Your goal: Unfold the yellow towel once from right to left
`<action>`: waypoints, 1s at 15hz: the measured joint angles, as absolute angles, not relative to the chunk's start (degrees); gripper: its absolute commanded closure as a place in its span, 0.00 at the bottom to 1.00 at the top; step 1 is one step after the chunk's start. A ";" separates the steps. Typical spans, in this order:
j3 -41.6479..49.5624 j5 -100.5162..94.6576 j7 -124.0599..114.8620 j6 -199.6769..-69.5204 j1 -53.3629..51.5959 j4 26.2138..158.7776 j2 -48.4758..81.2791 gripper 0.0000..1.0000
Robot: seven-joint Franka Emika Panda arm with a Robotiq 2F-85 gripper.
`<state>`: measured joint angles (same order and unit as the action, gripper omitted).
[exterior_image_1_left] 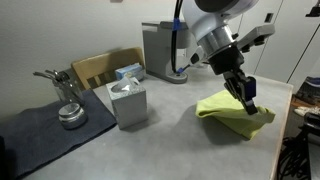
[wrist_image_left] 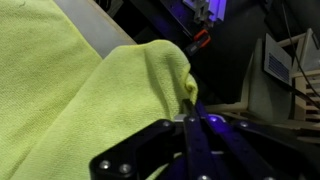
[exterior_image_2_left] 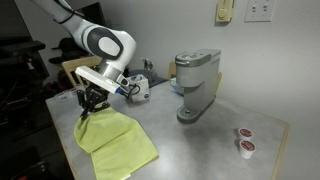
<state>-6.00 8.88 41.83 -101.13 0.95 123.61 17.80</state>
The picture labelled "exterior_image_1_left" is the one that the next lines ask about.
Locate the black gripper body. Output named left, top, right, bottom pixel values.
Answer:
left=208, top=45, right=257, bottom=89

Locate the yellow microfibre towel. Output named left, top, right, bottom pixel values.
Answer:
left=195, top=89, right=277, bottom=140

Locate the dark striped bag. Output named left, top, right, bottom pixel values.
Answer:
left=294, top=76, right=320, bottom=106

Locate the grey pod coffee machine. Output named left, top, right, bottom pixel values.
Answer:
left=141, top=19, right=201, bottom=84

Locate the blue tissue pack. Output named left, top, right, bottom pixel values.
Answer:
left=114, top=63, right=146, bottom=82

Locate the black mounted device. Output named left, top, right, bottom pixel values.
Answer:
left=306, top=1, right=320, bottom=18

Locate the grey cube tissue box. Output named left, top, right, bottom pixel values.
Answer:
left=105, top=77, right=149, bottom=130

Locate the white tissue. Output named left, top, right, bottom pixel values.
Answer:
left=111, top=75, right=133, bottom=94

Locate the glass utensil jar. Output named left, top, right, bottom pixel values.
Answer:
left=53, top=78, right=86, bottom=108

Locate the round silver tin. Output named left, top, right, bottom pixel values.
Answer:
left=58, top=102, right=88, bottom=130

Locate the dark blue cloth mat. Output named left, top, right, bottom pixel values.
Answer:
left=0, top=89, right=118, bottom=179

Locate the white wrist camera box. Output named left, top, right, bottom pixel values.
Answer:
left=235, top=23, right=276, bottom=54

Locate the white closet door with handle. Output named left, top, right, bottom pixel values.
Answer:
left=233, top=0, right=284, bottom=75

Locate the black cable with blue plug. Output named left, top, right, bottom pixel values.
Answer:
left=170, top=0, right=185, bottom=74

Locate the black recessed door handle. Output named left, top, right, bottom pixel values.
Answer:
left=264, top=12, right=275, bottom=24

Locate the black tripod with cables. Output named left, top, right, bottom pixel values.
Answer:
left=278, top=111, right=320, bottom=180

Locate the metal utensil handle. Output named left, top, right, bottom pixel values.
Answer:
left=33, top=71, right=57, bottom=82
left=44, top=69, right=71, bottom=83

